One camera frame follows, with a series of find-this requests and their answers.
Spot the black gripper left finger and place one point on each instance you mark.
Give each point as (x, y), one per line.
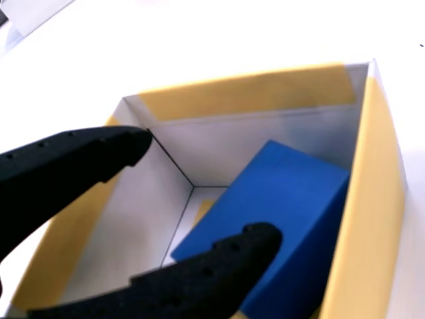
(66, 163)

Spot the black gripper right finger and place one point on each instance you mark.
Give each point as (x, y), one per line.
(206, 276)

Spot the blue rectangular block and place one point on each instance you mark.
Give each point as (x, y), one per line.
(279, 192)

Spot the yellow box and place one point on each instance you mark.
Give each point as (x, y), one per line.
(365, 199)

